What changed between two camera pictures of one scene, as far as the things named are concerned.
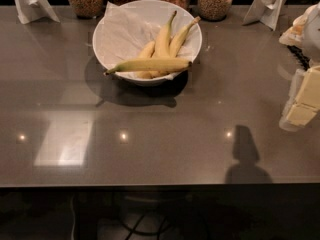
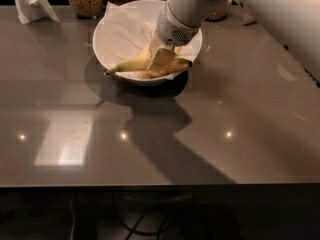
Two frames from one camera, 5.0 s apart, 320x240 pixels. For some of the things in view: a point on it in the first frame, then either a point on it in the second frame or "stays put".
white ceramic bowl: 147,42 stays put
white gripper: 312,35 -> 170,30
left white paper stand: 31,3 stays put
